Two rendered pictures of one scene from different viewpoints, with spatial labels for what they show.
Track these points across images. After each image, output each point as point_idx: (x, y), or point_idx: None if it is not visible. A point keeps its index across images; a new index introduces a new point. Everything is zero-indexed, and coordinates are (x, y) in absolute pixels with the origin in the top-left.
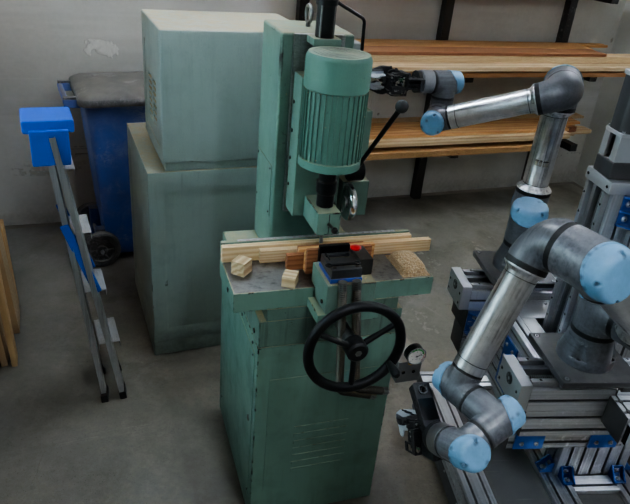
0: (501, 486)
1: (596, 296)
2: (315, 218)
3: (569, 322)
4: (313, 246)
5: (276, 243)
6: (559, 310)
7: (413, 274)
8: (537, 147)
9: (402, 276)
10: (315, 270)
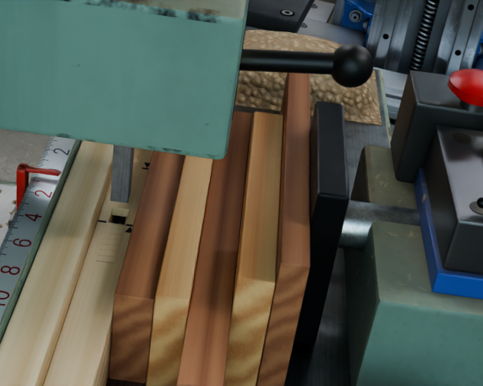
0: None
1: None
2: (190, 63)
3: (474, 22)
4: (179, 234)
5: (26, 384)
6: (411, 12)
7: (375, 96)
8: None
9: (372, 122)
10: (436, 329)
